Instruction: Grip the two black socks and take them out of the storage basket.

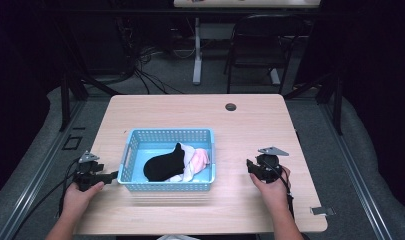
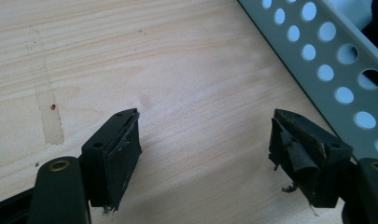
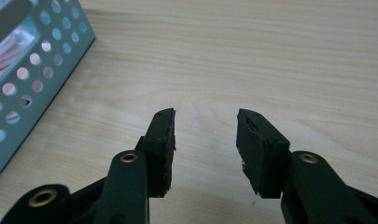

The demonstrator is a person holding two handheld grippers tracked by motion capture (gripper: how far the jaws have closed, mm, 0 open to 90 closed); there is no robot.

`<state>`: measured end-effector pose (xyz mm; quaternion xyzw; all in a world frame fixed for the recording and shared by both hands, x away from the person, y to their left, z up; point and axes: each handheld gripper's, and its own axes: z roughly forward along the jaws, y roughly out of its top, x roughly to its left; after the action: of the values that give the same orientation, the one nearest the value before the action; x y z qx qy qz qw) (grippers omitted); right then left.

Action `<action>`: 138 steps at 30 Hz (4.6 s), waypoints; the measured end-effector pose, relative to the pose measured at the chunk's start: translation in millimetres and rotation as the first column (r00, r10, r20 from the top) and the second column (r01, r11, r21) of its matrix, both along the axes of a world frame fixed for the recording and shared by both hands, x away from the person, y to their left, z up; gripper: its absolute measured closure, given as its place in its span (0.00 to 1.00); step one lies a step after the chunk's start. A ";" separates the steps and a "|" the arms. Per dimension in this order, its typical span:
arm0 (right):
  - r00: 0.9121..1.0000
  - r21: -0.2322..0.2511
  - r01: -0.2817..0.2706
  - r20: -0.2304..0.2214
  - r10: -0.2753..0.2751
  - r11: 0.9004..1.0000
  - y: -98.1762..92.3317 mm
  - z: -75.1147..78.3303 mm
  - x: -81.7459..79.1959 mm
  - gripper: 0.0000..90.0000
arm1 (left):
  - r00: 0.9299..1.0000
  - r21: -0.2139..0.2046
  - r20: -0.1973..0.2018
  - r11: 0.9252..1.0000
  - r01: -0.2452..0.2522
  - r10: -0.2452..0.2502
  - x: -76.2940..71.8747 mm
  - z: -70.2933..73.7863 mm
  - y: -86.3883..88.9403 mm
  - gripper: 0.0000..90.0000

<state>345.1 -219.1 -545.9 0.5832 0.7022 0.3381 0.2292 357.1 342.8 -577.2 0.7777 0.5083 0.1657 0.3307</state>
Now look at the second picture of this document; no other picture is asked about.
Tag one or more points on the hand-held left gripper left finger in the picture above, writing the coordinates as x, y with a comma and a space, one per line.
115, 161

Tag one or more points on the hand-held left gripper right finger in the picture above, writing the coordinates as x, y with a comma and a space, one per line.
308, 158

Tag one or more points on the clear tape strip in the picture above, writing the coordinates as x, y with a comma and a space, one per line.
48, 105

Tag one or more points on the grey perforated plastic basket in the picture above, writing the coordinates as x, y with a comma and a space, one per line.
329, 59

